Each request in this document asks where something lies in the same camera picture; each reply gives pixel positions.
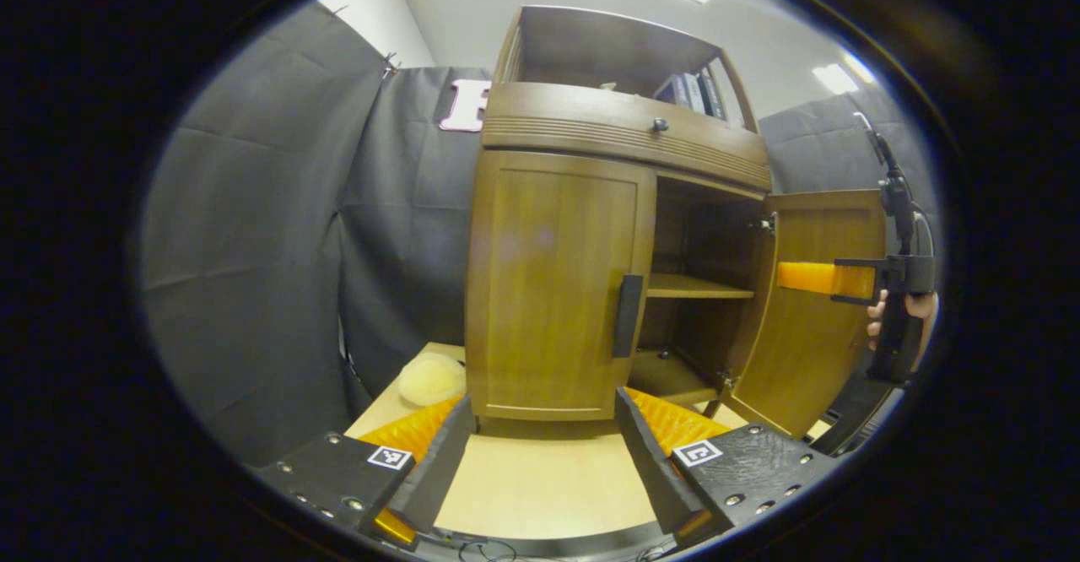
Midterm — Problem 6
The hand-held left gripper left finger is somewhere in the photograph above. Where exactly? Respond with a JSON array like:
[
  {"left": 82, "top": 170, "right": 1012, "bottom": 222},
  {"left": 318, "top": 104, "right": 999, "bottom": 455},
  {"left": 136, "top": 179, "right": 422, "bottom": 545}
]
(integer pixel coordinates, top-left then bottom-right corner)
[{"left": 251, "top": 393, "right": 476, "bottom": 550}]

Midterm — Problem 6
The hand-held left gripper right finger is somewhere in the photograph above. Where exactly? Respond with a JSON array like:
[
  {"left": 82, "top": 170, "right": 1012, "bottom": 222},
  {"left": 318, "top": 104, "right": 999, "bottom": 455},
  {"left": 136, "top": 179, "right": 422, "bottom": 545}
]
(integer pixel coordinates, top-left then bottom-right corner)
[{"left": 614, "top": 386, "right": 846, "bottom": 550}]

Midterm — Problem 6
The wooden shoe cabinet door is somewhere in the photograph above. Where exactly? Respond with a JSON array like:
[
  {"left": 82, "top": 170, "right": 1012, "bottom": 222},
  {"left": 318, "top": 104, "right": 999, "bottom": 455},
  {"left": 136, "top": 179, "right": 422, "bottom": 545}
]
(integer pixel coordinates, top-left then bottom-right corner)
[
  {"left": 726, "top": 189, "right": 888, "bottom": 440},
  {"left": 464, "top": 150, "right": 657, "bottom": 421}
]

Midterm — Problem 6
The wooden double-door shoe cabinet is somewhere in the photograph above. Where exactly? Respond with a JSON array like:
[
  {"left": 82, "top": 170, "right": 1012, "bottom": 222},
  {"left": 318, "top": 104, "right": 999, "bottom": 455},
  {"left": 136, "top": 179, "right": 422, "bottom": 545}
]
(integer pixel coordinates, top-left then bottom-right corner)
[{"left": 464, "top": 5, "right": 775, "bottom": 424}]

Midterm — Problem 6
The wooden cabinet shelf board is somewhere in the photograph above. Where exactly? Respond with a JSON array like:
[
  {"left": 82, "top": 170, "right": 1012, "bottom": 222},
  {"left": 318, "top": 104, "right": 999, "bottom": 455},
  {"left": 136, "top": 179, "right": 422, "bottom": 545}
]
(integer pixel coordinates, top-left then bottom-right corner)
[{"left": 646, "top": 273, "right": 756, "bottom": 300}]

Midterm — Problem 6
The wooden cabinet drawer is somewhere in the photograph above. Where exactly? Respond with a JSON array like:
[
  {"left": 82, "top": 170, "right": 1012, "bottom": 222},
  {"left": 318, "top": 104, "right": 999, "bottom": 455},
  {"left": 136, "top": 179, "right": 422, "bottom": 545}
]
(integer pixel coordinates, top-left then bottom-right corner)
[{"left": 481, "top": 83, "right": 773, "bottom": 192}]

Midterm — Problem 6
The pale yellow fluffy item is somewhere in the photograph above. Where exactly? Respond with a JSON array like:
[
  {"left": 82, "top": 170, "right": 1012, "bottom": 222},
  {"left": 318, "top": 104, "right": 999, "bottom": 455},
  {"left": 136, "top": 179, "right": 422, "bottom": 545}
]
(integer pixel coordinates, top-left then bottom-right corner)
[{"left": 397, "top": 353, "right": 467, "bottom": 407}]

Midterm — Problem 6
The small ceiling lamp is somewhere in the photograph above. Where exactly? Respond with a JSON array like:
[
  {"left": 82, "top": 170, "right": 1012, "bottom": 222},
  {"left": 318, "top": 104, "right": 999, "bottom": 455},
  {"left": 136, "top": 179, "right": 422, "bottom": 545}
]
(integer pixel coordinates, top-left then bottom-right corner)
[{"left": 813, "top": 62, "right": 860, "bottom": 95}]

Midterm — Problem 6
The dark grey book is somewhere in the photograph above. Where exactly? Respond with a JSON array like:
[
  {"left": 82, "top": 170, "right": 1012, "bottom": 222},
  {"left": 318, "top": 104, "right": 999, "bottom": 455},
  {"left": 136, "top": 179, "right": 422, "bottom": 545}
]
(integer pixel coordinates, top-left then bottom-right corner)
[{"left": 699, "top": 70, "right": 728, "bottom": 121}]

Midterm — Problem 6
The dark blue book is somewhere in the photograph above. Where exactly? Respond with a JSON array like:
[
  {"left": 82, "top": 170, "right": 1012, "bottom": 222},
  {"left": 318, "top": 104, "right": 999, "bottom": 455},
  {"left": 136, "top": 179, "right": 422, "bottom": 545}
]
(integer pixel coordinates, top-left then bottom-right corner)
[{"left": 654, "top": 73, "right": 689, "bottom": 111}]

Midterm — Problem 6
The black backdrop cloth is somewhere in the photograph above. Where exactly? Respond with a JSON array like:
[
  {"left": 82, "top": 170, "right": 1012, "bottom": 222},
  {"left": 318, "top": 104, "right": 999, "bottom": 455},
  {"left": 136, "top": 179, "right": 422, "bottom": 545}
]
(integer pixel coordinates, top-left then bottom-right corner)
[{"left": 139, "top": 1, "right": 942, "bottom": 466}]

